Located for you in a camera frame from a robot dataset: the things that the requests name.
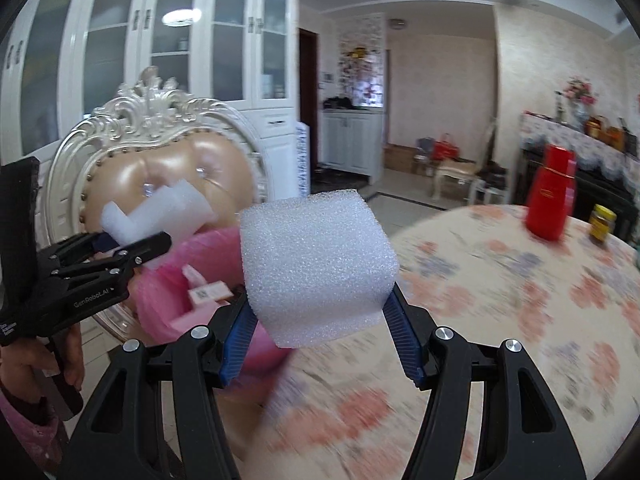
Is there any gold cushion stool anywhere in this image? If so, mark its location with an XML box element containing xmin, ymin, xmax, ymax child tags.
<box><xmin>432</xmin><ymin>157</ymin><xmax>488</xmax><ymax>206</ymax></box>

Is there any white patterned panel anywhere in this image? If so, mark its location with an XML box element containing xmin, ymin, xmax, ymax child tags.
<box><xmin>295</xmin><ymin>121</ymin><xmax>321</xmax><ymax>197</ymax></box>

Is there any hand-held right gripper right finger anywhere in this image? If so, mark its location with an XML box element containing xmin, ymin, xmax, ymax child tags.
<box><xmin>382</xmin><ymin>285</ymin><xmax>583</xmax><ymax>480</ymax></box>

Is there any white lattice screen with mirror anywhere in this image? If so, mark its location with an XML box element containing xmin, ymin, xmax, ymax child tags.
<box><xmin>337</xmin><ymin>15</ymin><xmax>388</xmax><ymax>111</ymax></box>

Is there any yellow lid jar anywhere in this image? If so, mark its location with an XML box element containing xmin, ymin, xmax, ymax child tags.
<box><xmin>588</xmin><ymin>205</ymin><xmax>617</xmax><ymax>246</ymax></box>

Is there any long pale carton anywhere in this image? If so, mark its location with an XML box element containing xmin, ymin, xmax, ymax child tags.
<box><xmin>170</xmin><ymin>265</ymin><xmax>236</xmax><ymax>333</ymax></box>

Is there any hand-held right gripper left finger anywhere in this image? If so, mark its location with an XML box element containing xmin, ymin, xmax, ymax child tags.
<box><xmin>57</xmin><ymin>287</ymin><xmax>251</xmax><ymax>480</ymax></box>

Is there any dark wooden door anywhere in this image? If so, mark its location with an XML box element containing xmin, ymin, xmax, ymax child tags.
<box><xmin>299</xmin><ymin>27</ymin><xmax>321</xmax><ymax>126</ymax></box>

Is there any notched white foam piece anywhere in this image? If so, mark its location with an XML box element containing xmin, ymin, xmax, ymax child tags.
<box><xmin>101</xmin><ymin>180</ymin><xmax>211</xmax><ymax>271</ymax></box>

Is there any small white cabinet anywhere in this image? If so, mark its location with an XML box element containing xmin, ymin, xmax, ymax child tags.
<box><xmin>321</xmin><ymin>107</ymin><xmax>386</xmax><ymax>181</ymax></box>

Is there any white carved tufted chair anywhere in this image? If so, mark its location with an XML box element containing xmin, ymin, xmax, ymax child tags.
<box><xmin>42</xmin><ymin>66</ymin><xmax>271</xmax><ymax>346</ymax></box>

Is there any tall white display cabinet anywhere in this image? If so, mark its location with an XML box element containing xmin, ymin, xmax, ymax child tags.
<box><xmin>0</xmin><ymin>0</ymin><xmax>321</xmax><ymax>196</ymax></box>

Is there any floral lace piano cover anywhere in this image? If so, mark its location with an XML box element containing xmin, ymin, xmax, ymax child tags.
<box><xmin>520</xmin><ymin>112</ymin><xmax>640</xmax><ymax>181</ymax></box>

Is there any person's left hand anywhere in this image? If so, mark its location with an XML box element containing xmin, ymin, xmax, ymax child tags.
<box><xmin>0</xmin><ymin>324</ymin><xmax>86</xmax><ymax>402</ymax></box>

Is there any pink plastic trash bag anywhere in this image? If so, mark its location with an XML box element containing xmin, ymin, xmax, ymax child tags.
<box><xmin>122</xmin><ymin>225</ymin><xmax>296</xmax><ymax>376</ymax></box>

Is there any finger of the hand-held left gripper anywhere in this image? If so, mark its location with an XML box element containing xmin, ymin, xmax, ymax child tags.
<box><xmin>47</xmin><ymin>232</ymin><xmax>119</xmax><ymax>262</ymax></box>
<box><xmin>50</xmin><ymin>232</ymin><xmax>173</xmax><ymax>287</ymax></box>

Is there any white foam cube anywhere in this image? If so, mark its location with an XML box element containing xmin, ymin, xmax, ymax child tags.
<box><xmin>239</xmin><ymin>189</ymin><xmax>400</xmax><ymax>348</ymax></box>

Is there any person's left forearm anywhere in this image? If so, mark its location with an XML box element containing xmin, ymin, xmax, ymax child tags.
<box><xmin>0</xmin><ymin>389</ymin><xmax>69</xmax><ymax>480</ymax></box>

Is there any floral tablecloth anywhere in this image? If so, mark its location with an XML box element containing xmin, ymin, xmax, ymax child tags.
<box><xmin>235</xmin><ymin>204</ymin><xmax>640</xmax><ymax>480</ymax></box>

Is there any red thermos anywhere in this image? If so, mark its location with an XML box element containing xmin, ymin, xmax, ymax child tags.
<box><xmin>525</xmin><ymin>144</ymin><xmax>578</xmax><ymax>242</ymax></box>

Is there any vase of pink flowers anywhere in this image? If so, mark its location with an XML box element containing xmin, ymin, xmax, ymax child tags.
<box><xmin>564</xmin><ymin>77</ymin><xmax>598</xmax><ymax>131</ymax></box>

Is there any cardboard box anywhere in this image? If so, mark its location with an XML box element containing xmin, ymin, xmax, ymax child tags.
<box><xmin>384</xmin><ymin>144</ymin><xmax>416</xmax><ymax>172</ymax></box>

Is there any black piano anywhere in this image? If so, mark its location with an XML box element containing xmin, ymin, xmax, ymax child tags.
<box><xmin>515</xmin><ymin>147</ymin><xmax>638</xmax><ymax>241</ymax></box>

